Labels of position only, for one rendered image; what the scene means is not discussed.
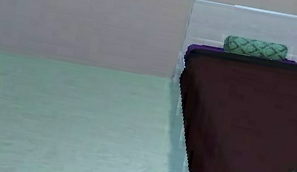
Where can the white bed with maroon blanket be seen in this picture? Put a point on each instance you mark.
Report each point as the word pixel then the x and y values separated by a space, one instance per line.
pixel 251 125

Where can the green patterned bolster pillow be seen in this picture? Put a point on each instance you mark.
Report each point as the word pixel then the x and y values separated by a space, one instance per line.
pixel 255 48

